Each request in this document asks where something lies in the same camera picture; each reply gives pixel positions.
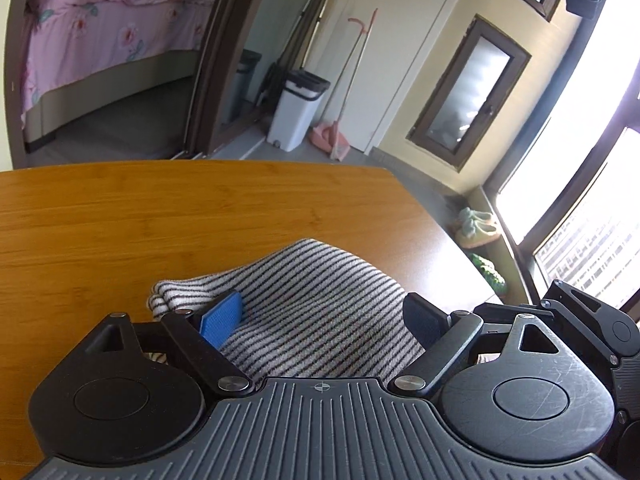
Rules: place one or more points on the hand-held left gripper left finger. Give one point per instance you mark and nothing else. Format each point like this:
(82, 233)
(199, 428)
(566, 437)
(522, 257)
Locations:
(222, 317)

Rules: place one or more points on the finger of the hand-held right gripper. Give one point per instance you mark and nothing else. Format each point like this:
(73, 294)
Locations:
(580, 302)

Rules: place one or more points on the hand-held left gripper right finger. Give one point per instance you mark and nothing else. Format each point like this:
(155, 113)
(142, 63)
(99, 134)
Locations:
(425, 321)

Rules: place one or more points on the black and white striped shirt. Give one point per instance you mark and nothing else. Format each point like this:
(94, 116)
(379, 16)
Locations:
(320, 310)

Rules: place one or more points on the dark green textured slipper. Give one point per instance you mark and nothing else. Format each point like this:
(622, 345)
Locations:
(490, 272)

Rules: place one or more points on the pale green slipper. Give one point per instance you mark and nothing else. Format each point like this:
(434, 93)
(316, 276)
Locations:
(475, 217)
(477, 237)

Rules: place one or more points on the large brown-framed window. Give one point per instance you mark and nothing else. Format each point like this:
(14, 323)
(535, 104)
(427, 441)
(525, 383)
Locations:
(575, 135)

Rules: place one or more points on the pink broom and dustpan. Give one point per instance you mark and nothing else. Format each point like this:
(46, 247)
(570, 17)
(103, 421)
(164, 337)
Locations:
(327, 136)

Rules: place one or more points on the white mop bucket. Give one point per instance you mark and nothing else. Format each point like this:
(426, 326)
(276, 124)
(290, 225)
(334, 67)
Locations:
(295, 110)

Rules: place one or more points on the small brown-framed window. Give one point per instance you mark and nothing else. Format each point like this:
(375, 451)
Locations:
(470, 95)

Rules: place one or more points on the brown sliding glass door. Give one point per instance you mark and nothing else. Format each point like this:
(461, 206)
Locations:
(215, 85)

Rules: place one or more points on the beige bed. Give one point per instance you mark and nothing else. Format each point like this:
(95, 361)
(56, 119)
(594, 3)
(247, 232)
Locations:
(115, 90)

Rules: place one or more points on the white door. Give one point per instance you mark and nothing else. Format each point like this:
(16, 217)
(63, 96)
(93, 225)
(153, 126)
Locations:
(400, 50)

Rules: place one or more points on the bed with pink bedding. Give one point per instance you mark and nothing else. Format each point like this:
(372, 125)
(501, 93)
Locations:
(110, 20)

